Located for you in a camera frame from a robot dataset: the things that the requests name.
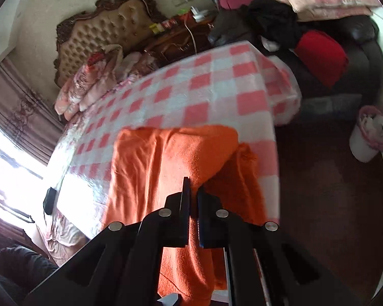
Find white cardboard box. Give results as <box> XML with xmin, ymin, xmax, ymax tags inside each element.
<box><xmin>364</xmin><ymin>114</ymin><xmax>383</xmax><ymax>135</ymax></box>

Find white charger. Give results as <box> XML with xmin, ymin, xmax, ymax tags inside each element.
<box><xmin>190</xmin><ymin>6</ymin><xmax>208</xmax><ymax>20</ymax></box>

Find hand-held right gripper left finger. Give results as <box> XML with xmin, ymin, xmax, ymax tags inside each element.
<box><xmin>22</xmin><ymin>177</ymin><xmax>192</xmax><ymax>306</ymax></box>

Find orange pants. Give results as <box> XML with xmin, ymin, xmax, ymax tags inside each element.
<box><xmin>101</xmin><ymin>125</ymin><xmax>269</xmax><ymax>302</ymax></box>

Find brown curtain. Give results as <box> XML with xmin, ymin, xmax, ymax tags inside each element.
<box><xmin>0</xmin><ymin>56</ymin><xmax>66</xmax><ymax>166</ymax></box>

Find pink floral quilt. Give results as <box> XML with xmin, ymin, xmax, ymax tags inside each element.
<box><xmin>54</xmin><ymin>45</ymin><xmax>157</xmax><ymax>122</ymax></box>

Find white trash bin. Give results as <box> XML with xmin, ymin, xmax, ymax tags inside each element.
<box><xmin>349</xmin><ymin>105</ymin><xmax>383</xmax><ymax>164</ymax></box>

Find dark purple garment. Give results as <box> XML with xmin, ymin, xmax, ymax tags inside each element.
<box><xmin>207</xmin><ymin>8</ymin><xmax>259</xmax><ymax>47</ymax></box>

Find dark cloth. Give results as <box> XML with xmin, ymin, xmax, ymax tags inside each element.
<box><xmin>0</xmin><ymin>245</ymin><xmax>58</xmax><ymax>306</ymax></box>

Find black leather armchair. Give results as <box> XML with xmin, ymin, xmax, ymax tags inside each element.
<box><xmin>201</xmin><ymin>0</ymin><xmax>383</xmax><ymax>103</ymax></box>

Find black flat device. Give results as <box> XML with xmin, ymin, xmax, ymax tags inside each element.
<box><xmin>43</xmin><ymin>187</ymin><xmax>56</xmax><ymax>215</ymax></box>

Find tufted brown headboard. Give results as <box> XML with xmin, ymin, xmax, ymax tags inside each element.
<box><xmin>54</xmin><ymin>0</ymin><xmax>168</xmax><ymax>88</ymax></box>

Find pale pink bedsheet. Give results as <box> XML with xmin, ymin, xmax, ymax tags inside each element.
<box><xmin>37</xmin><ymin>212</ymin><xmax>91</xmax><ymax>265</ymax></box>

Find red folded cloth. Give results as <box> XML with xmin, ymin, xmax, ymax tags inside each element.
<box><xmin>294</xmin><ymin>29</ymin><xmax>349</xmax><ymax>89</ymax></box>

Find pink checkered tablecloth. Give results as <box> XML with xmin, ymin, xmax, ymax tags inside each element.
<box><xmin>46</xmin><ymin>41</ymin><xmax>302</xmax><ymax>239</ymax></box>

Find wooden nightstand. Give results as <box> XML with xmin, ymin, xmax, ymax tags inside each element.
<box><xmin>143</xmin><ymin>14</ymin><xmax>218</xmax><ymax>66</ymax></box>

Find flat pink floral pillow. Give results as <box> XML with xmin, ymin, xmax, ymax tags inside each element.
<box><xmin>295</xmin><ymin>6</ymin><xmax>374</xmax><ymax>23</ymax></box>

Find white cable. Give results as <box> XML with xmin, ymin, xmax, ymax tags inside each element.
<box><xmin>183</xmin><ymin>19</ymin><xmax>198</xmax><ymax>55</ymax></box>

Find clear plastic package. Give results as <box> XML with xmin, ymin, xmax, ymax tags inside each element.
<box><xmin>302</xmin><ymin>94</ymin><xmax>363</xmax><ymax>122</ymax></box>

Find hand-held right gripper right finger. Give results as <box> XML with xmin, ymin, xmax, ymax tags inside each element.
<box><xmin>196</xmin><ymin>186</ymin><xmax>364</xmax><ymax>306</ymax></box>

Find white cloth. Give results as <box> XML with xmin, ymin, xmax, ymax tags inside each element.
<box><xmin>262</xmin><ymin>36</ymin><xmax>280</xmax><ymax>52</ymax></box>

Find black clothes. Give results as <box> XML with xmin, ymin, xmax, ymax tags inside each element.
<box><xmin>246</xmin><ymin>0</ymin><xmax>304</xmax><ymax>50</ymax></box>

